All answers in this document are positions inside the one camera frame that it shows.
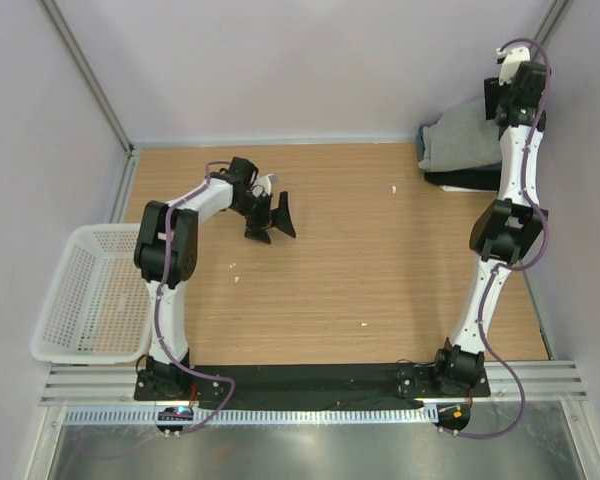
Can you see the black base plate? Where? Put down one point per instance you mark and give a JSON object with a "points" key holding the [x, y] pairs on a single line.
{"points": [[401, 385]]}

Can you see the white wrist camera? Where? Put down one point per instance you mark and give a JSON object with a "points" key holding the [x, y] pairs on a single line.
{"points": [[263, 185], [509, 59]]}

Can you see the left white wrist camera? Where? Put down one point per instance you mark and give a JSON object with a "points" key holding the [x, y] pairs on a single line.
{"points": [[263, 185]]}

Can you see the aluminium rail frame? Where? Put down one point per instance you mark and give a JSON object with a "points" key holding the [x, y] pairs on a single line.
{"points": [[83, 385]]}

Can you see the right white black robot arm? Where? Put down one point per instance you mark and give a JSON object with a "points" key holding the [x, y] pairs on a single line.
{"points": [[505, 232]]}

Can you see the folded white t shirt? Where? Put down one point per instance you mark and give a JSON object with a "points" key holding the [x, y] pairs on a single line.
{"points": [[447, 188]]}

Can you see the folded black t shirt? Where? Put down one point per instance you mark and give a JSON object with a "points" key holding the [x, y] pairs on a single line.
{"points": [[481, 179]]}

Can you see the slotted cable duct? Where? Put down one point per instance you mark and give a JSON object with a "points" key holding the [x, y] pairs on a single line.
{"points": [[181, 416]]}

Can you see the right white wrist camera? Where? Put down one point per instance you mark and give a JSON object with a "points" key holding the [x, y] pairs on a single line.
{"points": [[509, 59]]}

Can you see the left aluminium corner post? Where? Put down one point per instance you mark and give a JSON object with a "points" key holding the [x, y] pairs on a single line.
{"points": [[71, 45]]}

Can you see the white plastic basket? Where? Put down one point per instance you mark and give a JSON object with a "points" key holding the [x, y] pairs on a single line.
{"points": [[96, 310]]}

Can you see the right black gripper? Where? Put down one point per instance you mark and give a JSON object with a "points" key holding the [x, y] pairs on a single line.
{"points": [[492, 92]]}

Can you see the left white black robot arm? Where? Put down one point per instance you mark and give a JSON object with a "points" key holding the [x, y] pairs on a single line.
{"points": [[166, 255]]}

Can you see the right aluminium corner post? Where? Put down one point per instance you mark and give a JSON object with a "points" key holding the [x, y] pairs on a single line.
{"points": [[551, 20]]}

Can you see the folded blue grey t shirt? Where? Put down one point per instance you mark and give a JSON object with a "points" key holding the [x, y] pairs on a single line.
{"points": [[421, 143]]}

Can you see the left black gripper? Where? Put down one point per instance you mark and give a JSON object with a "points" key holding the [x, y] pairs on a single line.
{"points": [[279, 218]]}

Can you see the aluminium corner post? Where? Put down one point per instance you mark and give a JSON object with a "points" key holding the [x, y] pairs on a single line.
{"points": [[551, 20], [71, 45]]}

